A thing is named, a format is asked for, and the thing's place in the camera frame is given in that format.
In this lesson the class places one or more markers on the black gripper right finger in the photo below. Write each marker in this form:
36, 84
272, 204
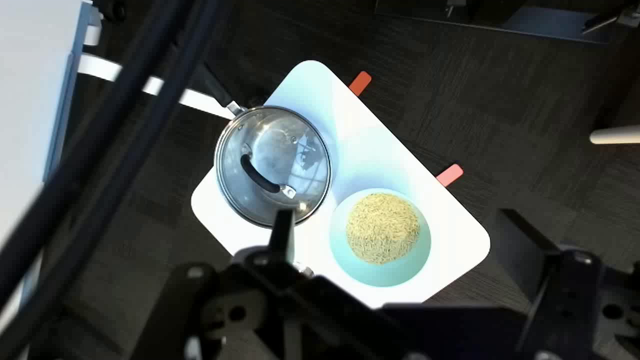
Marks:
530, 261

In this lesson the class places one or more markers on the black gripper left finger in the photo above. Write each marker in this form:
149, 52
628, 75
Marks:
281, 236

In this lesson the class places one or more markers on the light blue bowl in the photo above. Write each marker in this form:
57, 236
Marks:
346, 261

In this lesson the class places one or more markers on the beige grains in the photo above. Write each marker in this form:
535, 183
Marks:
383, 227

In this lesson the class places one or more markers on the white table with orange base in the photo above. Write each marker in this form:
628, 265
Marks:
377, 150

